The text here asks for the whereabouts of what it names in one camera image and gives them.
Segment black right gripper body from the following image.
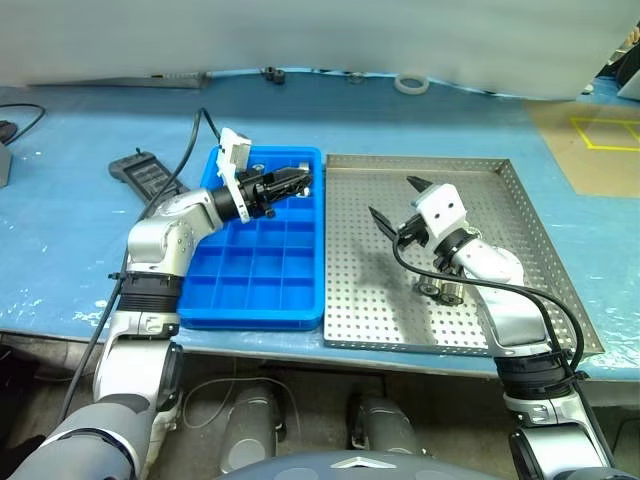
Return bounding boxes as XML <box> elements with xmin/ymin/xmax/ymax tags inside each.
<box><xmin>396</xmin><ymin>213</ymin><xmax>432</xmax><ymax>250</ymax></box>

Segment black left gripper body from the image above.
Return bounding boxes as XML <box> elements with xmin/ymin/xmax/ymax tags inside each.
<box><xmin>238</xmin><ymin>167</ymin><xmax>281</xmax><ymax>220</ymax></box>

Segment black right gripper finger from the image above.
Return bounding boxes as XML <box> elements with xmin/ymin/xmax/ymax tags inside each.
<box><xmin>405</xmin><ymin>174</ymin><xmax>437</xmax><ymax>202</ymax></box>
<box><xmin>368</xmin><ymin>205</ymin><xmax>407</xmax><ymax>242</ymax></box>

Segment blue compartment tray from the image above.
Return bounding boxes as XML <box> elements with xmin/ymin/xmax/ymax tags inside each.
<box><xmin>177</xmin><ymin>145</ymin><xmax>325</xmax><ymax>333</ymax></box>

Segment perforated steel tray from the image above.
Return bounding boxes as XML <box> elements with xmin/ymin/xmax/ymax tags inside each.
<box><xmin>322</xmin><ymin>153</ymin><xmax>605</xmax><ymax>357</ymax></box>

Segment white tape roll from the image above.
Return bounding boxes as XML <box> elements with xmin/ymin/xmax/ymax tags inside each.
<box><xmin>393</xmin><ymin>73</ymin><xmax>429</xmax><ymax>96</ymax></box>

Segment black handheld controller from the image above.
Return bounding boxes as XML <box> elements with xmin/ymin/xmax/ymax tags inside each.
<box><xmin>108</xmin><ymin>148</ymin><xmax>192</xmax><ymax>207</ymax></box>

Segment white backdrop sheet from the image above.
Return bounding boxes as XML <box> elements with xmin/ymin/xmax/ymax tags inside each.
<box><xmin>0</xmin><ymin>0</ymin><xmax>640</xmax><ymax>101</ymax></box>

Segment brown cardboard sheet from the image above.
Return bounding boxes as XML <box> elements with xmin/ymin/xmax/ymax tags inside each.
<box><xmin>529</xmin><ymin>99</ymin><xmax>640</xmax><ymax>197</ymax></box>

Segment dark grey rounded shape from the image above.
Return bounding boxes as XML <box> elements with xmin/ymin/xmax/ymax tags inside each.
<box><xmin>219</xmin><ymin>382</ymin><xmax>287</xmax><ymax>474</ymax></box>
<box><xmin>348</xmin><ymin>392</ymin><xmax>431</xmax><ymax>459</ymax></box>

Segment bystander in dark clothing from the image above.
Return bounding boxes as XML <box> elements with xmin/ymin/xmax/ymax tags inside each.
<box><xmin>597</xmin><ymin>22</ymin><xmax>640</xmax><ymax>86</ymax></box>

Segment grey rounded shell with emblem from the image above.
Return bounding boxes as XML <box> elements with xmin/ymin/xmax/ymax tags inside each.
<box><xmin>214</xmin><ymin>447</ymin><xmax>451</xmax><ymax>480</ymax></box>

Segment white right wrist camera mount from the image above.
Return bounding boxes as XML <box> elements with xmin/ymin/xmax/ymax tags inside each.
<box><xmin>409</xmin><ymin>183</ymin><xmax>470</xmax><ymax>242</ymax></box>

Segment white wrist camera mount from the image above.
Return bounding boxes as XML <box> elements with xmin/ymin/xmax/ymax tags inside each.
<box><xmin>409</xmin><ymin>183</ymin><xmax>470</xmax><ymax>242</ymax></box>
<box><xmin>215</xmin><ymin>127</ymin><xmax>253</xmax><ymax>225</ymax></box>

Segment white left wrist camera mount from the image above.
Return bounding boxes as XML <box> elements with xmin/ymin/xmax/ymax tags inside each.
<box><xmin>215</xmin><ymin>127</ymin><xmax>253</xmax><ymax>225</ymax></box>

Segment thin pale wire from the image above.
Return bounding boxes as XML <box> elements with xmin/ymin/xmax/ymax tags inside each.
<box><xmin>181</xmin><ymin>377</ymin><xmax>301</xmax><ymax>441</ymax></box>

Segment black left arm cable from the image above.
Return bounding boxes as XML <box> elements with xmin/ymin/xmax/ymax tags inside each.
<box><xmin>59</xmin><ymin>107</ymin><xmax>224</xmax><ymax>426</ymax></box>

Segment black cable with plug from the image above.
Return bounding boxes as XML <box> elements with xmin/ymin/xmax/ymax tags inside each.
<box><xmin>0</xmin><ymin>103</ymin><xmax>47</xmax><ymax>147</ymax></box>

